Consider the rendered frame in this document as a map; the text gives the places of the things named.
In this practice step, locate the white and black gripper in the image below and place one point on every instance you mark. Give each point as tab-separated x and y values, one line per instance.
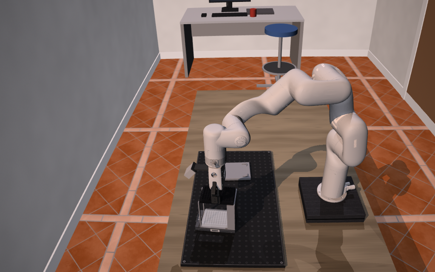
216	176

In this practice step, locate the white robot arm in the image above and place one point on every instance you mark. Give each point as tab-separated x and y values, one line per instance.
346	143

